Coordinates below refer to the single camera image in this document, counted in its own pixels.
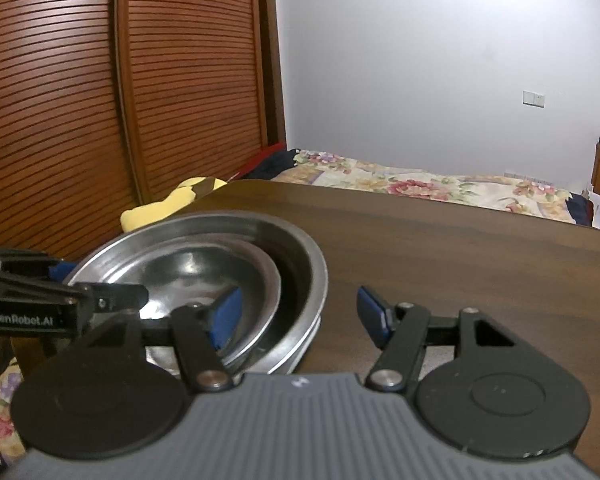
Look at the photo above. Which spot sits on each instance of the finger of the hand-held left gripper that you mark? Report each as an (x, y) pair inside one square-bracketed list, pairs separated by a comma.
[(120, 296), (62, 270)]

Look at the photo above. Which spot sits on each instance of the medium deep steel bowl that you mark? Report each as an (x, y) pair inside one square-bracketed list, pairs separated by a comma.
[(190, 265)]

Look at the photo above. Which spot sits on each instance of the yellow plush toy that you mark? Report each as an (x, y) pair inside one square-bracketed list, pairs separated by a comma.
[(155, 210)]

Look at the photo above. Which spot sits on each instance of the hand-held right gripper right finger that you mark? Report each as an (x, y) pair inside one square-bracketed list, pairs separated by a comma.
[(372, 317)]

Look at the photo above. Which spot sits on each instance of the large steel bowl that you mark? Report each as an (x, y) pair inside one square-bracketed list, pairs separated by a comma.
[(300, 270)]

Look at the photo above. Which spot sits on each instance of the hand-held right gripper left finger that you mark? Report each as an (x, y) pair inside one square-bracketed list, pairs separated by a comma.
[(227, 317)]

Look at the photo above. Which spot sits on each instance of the floral patterned cloth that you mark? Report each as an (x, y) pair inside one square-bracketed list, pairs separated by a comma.
[(0, 410)]

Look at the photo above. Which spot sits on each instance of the wooden slatted wardrobe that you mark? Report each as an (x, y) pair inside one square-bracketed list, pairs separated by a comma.
[(80, 85)]

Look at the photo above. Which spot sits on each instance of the dark blue cloth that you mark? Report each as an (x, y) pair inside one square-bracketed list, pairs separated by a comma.
[(580, 210)]

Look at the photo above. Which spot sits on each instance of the floral bed blanket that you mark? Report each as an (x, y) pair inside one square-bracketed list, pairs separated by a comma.
[(430, 185)]

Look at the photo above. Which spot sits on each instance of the red and navy bedding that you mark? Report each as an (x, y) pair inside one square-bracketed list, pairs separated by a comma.
[(275, 162)]

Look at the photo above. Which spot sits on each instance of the white wall switch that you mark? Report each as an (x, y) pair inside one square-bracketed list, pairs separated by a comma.
[(533, 98)]

